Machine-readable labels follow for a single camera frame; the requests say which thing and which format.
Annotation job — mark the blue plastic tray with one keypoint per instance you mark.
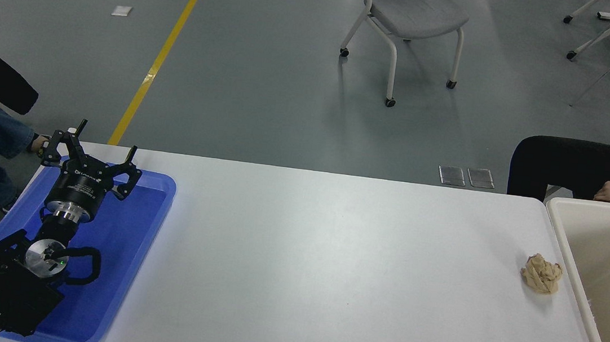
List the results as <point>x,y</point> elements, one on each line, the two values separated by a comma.
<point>120,253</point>

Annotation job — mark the white chair base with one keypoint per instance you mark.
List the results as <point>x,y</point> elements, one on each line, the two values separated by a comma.
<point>580,8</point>

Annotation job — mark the metal floor plate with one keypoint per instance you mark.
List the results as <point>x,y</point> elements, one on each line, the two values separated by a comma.
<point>480,177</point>
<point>452,175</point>

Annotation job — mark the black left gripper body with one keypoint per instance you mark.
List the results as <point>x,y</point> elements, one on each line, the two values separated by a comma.
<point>79,188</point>

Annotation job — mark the grey wheeled chair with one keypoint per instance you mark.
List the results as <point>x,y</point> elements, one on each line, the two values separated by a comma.
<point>415,10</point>

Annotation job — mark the crumpled tan paper ball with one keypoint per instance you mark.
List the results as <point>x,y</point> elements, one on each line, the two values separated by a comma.
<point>541,274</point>

